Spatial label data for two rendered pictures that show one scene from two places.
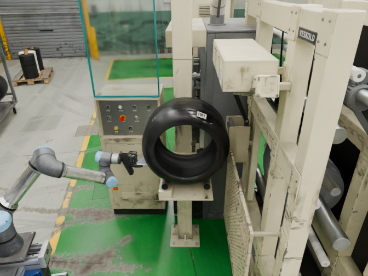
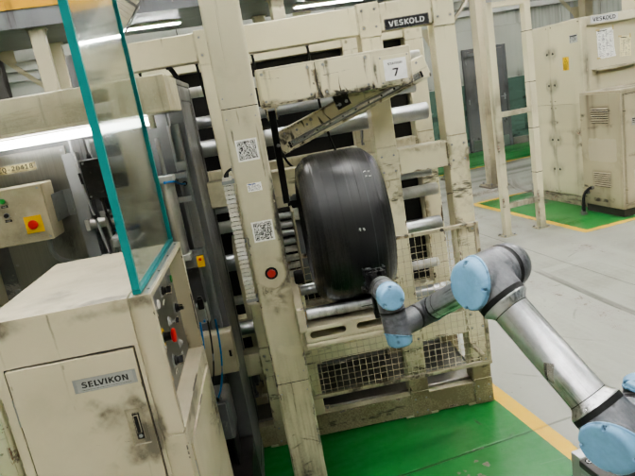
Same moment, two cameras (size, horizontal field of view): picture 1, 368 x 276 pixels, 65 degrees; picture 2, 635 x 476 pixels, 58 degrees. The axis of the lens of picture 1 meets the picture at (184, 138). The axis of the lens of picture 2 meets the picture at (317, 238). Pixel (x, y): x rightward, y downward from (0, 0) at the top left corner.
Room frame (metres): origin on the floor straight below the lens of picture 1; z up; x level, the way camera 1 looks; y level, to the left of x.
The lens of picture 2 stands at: (1.97, 2.06, 1.64)
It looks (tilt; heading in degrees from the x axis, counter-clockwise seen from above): 14 degrees down; 265
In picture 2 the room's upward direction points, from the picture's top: 10 degrees counter-clockwise
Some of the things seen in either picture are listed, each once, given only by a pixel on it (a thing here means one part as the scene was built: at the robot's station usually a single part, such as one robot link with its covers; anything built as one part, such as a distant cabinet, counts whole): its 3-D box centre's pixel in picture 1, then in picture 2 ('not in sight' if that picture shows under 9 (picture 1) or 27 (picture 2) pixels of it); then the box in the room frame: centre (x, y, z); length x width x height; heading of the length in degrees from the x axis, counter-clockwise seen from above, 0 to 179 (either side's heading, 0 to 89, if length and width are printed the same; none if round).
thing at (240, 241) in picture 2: not in sight; (241, 241); (2.05, 0.03, 1.19); 0.05 x 0.04 x 0.48; 89
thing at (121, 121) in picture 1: (136, 152); (149, 472); (2.44, 0.47, 0.63); 0.56 x 0.41 x 1.27; 89
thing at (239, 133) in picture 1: (236, 138); (276, 245); (1.92, -0.40, 1.05); 0.20 x 0.15 x 0.30; 179
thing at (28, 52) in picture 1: (31, 64); not in sight; (7.43, 3.89, 0.38); 1.20 x 0.80 x 0.76; 16
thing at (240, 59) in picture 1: (239, 61); (332, 77); (1.57, -0.31, 1.71); 0.61 x 0.25 x 0.15; 179
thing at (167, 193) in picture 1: (167, 179); (351, 322); (1.71, 0.13, 0.84); 0.36 x 0.09 x 0.06; 179
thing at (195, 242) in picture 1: (185, 234); not in sight; (1.96, 0.00, 0.02); 0.27 x 0.27 x 0.04; 89
